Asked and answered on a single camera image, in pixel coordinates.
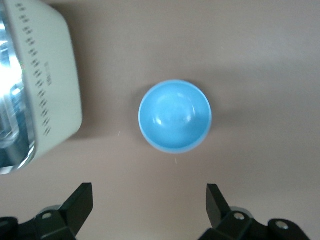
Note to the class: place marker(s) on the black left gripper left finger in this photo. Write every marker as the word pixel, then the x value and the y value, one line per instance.
pixel 72 212

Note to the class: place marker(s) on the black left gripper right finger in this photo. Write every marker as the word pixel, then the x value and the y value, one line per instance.
pixel 225 215

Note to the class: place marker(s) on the blue bowl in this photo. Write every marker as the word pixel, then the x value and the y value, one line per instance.
pixel 175 116

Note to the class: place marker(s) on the white chrome-top toaster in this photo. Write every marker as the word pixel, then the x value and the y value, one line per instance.
pixel 37 82

